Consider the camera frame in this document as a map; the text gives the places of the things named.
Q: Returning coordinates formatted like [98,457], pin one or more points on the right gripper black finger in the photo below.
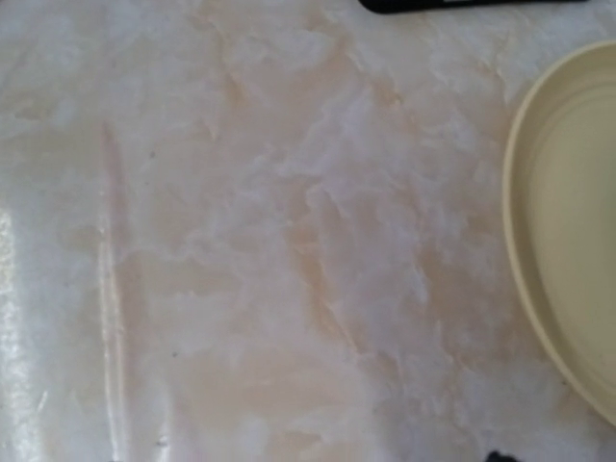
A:
[497,456]

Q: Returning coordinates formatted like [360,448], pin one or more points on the black phone case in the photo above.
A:
[415,6]

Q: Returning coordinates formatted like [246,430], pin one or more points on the beige plate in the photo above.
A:
[558,209]

